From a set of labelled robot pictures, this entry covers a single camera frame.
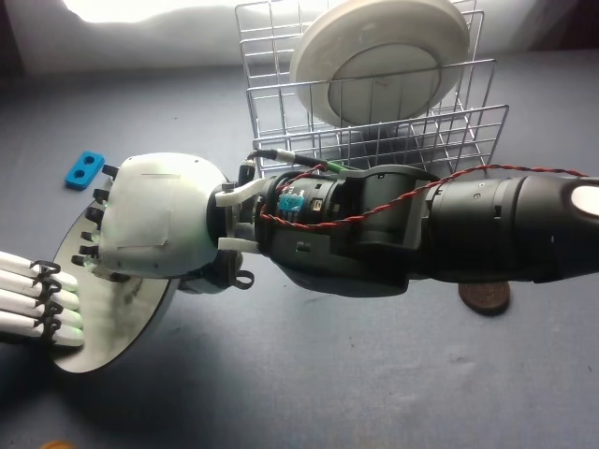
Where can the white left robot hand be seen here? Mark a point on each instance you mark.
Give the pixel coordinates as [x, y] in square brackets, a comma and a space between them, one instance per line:
[16, 280]

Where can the orange swirl toy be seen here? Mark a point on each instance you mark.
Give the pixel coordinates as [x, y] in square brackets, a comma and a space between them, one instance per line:
[56, 445]

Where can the blue block two holes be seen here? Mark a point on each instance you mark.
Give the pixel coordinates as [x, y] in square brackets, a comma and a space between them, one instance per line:
[84, 169]

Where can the white plate dark rim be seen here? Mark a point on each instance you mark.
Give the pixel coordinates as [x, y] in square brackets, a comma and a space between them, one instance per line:
[107, 327]
[374, 42]

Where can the brown round cookie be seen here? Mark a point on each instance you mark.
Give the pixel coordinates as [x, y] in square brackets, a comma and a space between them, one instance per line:
[484, 299]

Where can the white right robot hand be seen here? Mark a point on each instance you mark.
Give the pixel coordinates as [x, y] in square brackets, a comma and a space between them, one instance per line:
[150, 215]

